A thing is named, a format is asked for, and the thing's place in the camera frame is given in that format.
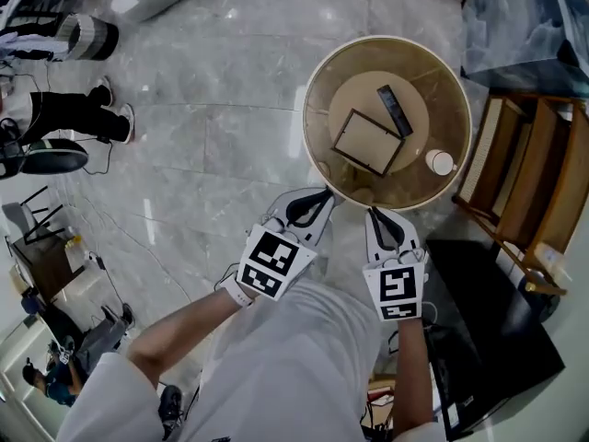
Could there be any black picture frame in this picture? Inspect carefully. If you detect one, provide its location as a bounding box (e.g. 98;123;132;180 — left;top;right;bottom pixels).
331;108;408;180

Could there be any black metal stand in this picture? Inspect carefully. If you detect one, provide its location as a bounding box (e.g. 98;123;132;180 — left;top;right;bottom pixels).
21;185;66;244

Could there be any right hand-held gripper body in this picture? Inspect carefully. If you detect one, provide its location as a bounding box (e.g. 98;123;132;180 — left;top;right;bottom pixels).
363;248;431;322

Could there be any white wrist band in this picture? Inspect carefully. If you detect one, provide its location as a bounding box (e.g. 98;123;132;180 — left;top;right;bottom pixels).
224;275;255;308

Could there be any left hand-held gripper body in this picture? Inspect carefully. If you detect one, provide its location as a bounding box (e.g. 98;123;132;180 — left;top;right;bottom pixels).
237;216;318;301

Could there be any black flat case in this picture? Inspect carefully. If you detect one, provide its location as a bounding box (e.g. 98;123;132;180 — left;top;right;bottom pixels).
424;238;567;435

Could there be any white cup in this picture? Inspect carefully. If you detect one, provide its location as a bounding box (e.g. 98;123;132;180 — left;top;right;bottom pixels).
424;149;459;176

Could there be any black remote control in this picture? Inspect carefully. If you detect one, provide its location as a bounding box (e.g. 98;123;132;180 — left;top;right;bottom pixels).
376;84;414;138

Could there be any black round chair seat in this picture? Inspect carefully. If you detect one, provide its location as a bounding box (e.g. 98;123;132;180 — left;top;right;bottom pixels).
0;137;89;175

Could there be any striped round pouf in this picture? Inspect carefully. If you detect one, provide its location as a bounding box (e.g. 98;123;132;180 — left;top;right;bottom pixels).
56;13;121;62

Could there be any black floor cable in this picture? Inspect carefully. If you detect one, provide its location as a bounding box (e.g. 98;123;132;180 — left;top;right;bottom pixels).
82;136;113;176

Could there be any wooden slatted rack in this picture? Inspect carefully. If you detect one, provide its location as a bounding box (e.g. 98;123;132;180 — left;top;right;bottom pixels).
452;92;589;297

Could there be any person's right forearm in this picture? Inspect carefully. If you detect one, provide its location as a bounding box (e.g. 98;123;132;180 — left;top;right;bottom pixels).
390;316;436;433

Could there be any dark wooden desk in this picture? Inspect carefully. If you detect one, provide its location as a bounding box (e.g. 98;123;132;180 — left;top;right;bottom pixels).
10;232;87;304

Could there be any person's black shoe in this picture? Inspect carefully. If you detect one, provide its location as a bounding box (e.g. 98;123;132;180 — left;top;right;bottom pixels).
157;384;184;428

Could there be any person's white clothing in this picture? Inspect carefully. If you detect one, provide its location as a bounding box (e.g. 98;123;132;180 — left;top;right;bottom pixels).
56;277;448;442

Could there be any round glass side table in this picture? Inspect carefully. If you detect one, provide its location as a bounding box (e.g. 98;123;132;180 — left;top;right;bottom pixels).
301;34;473;213

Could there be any grey marbled cushion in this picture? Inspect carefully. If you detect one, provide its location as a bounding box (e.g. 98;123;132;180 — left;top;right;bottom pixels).
460;0;589;99

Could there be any person's left forearm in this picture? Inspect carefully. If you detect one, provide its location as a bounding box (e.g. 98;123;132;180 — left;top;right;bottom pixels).
127;287;245;387

